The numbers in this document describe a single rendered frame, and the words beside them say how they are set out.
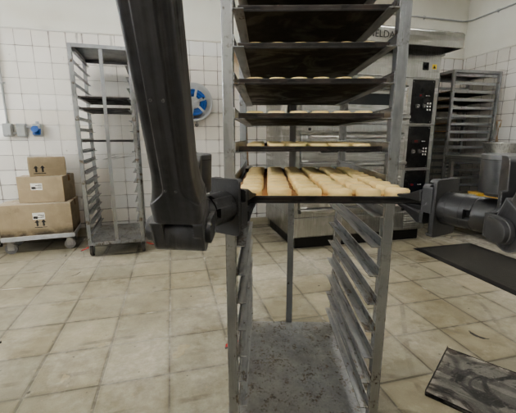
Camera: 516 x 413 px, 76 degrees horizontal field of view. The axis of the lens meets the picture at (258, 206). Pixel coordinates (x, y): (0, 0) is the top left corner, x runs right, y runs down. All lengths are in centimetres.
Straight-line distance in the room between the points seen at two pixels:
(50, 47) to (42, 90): 42
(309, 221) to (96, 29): 286
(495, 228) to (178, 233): 42
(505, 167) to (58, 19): 401
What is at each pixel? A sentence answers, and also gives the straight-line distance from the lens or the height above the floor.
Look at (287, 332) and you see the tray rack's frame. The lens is 174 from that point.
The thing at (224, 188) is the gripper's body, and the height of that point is 99.
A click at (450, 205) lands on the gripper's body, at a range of 64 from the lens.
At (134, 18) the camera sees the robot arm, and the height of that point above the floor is 117.
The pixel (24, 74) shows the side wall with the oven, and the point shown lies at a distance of 419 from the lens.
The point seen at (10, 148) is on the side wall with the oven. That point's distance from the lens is 423.
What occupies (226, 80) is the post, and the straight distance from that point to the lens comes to 94.
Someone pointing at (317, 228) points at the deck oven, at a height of 21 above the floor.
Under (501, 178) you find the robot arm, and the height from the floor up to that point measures 102.
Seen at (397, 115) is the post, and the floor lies 113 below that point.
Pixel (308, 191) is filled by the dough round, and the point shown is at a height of 97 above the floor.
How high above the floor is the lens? 108
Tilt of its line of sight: 12 degrees down
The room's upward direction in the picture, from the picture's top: straight up
